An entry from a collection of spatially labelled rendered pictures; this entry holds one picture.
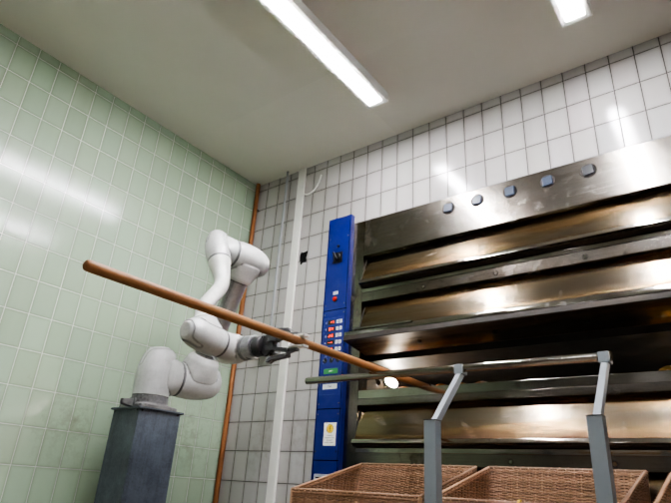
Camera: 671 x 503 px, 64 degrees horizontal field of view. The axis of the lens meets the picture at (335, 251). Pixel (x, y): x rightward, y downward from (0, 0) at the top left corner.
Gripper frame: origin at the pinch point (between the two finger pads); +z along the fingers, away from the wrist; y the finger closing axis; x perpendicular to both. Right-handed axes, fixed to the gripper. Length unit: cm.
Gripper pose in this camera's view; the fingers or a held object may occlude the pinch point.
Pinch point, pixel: (299, 340)
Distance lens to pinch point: 189.9
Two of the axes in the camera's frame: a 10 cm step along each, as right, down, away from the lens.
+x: -6.0, -3.6, -7.2
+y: -0.6, 9.1, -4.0
